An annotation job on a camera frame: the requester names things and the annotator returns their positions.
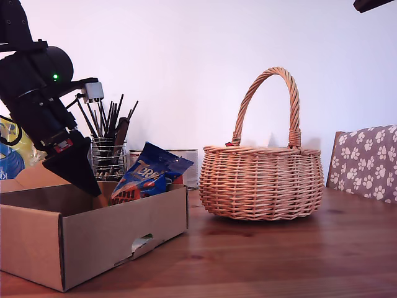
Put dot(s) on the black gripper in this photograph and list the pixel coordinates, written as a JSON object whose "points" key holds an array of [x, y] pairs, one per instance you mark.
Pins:
{"points": [[46, 121]]}

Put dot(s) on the brown cardboard box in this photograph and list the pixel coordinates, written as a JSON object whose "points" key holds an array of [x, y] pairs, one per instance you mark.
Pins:
{"points": [[108, 236]]}

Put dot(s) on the woven wicker basket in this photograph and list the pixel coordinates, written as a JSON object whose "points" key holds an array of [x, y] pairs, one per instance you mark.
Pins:
{"points": [[260, 186]]}

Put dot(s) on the thin dark stick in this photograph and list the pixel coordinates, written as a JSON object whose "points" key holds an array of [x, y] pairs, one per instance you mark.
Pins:
{"points": [[109, 118], [87, 119], [120, 108], [94, 120], [132, 110]]}

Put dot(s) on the yellow green plastic bag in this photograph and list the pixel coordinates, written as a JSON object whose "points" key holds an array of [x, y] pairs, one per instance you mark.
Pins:
{"points": [[15, 155]]}

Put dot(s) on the white-labelled tin can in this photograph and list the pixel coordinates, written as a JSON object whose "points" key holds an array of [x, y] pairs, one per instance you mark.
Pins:
{"points": [[136, 156]]}

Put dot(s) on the red-labelled tin can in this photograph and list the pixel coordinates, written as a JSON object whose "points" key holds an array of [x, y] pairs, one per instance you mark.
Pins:
{"points": [[189, 174]]}

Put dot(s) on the grey paw print cover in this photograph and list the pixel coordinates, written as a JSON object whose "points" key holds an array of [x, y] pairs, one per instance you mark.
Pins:
{"points": [[369, 161]]}

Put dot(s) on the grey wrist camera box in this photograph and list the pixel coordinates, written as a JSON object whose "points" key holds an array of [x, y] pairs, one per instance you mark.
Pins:
{"points": [[93, 91]]}

